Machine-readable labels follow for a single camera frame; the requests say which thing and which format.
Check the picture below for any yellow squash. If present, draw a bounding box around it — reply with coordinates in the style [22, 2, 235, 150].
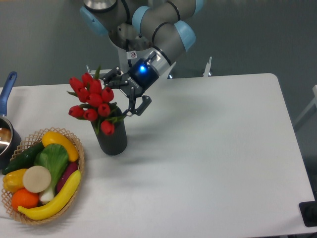
[42, 131, 79, 162]

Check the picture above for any orange fruit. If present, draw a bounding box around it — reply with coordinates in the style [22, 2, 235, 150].
[11, 188, 39, 211]

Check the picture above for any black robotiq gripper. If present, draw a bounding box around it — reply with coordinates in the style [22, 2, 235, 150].
[101, 59, 159, 117]

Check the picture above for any purple eggplant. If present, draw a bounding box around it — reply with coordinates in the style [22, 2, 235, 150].
[55, 162, 78, 194]

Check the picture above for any green bok choy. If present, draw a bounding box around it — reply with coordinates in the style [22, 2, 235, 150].
[34, 144, 68, 204]

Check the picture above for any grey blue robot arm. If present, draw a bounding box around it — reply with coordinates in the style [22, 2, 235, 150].
[80, 0, 204, 116]

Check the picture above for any yellow banana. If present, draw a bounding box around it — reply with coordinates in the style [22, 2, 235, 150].
[18, 170, 81, 221]

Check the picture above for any black device at edge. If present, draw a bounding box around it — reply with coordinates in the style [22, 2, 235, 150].
[299, 201, 317, 227]

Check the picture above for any red tulip bouquet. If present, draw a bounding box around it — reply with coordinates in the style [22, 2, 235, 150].
[67, 67, 125, 135]

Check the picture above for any beige round disc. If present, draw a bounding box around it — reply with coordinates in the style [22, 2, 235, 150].
[22, 166, 52, 193]

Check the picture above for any dark grey ribbed vase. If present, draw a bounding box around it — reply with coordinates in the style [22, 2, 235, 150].
[91, 108, 127, 156]

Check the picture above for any blue handled saucepan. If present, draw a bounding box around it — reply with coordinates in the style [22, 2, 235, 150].
[0, 71, 21, 170]

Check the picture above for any yellow bell pepper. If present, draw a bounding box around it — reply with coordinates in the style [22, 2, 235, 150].
[2, 169, 27, 193]

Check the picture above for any white frame at right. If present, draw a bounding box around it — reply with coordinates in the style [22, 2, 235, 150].
[293, 85, 317, 132]

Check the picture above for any green cucumber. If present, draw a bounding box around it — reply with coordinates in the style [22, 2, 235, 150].
[2, 142, 44, 175]

